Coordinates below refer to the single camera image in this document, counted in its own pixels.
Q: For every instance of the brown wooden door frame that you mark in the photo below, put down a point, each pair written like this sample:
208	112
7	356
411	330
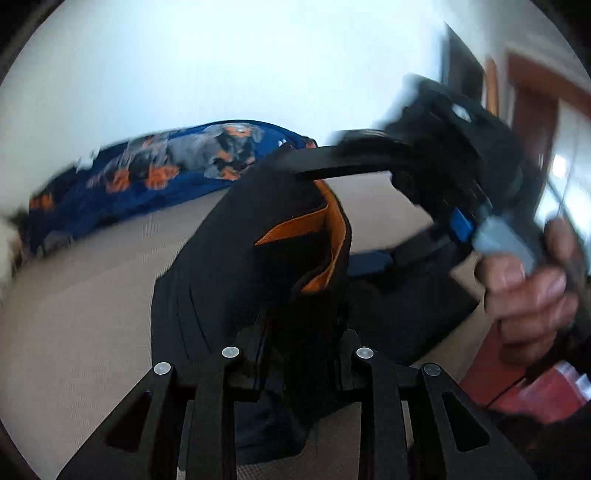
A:
531	115

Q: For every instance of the black pants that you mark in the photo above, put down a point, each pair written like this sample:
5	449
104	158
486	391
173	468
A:
258	277

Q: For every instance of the blue dog-print blanket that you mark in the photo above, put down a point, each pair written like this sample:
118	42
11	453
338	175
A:
115	198

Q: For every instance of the person's right hand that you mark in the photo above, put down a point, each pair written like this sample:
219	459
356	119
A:
531	300

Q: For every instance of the white floral pillow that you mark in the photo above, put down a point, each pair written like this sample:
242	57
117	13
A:
7	249

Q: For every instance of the red object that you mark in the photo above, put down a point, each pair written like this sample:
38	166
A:
494	374

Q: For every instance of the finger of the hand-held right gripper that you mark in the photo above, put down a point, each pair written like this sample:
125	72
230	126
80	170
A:
346	161
369	263

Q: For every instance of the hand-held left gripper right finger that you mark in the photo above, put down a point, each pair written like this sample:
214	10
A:
355	369

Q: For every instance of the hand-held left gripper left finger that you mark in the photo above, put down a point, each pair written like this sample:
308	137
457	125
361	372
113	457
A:
242	369

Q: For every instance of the beige bed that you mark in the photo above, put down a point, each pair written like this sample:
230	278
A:
92	300

